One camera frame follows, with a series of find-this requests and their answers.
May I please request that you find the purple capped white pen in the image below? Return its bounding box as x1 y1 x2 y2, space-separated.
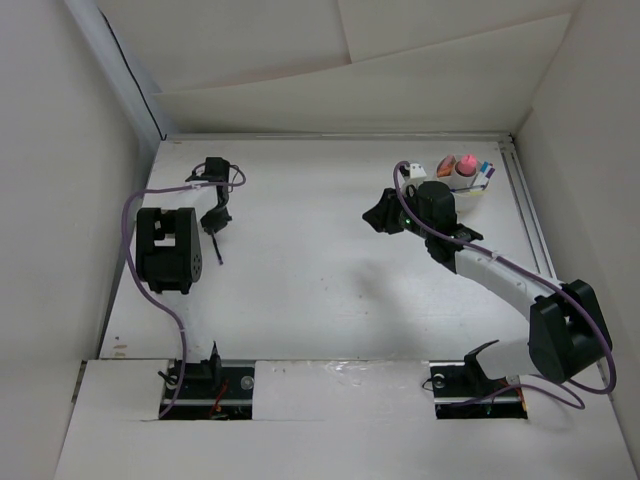
482 166 495 186

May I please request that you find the dark slim pen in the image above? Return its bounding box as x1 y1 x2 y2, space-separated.
209 232 224 265

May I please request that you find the light blue capped pen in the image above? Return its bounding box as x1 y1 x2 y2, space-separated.
473 162 493 187

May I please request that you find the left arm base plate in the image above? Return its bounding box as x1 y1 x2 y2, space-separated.
160 364 255 421

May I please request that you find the white round divided container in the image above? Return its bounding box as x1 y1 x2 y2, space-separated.
399 154 494 216

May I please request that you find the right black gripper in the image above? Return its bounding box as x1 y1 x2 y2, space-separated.
361 186 434 240

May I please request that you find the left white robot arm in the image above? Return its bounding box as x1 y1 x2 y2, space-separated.
134 157 246 295

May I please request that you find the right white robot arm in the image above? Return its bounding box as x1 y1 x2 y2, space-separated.
362 181 617 394

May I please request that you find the pink capped glue bottle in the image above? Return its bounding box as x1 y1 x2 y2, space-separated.
455 155 478 177

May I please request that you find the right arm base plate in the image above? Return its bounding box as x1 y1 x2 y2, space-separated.
423 361 528 420

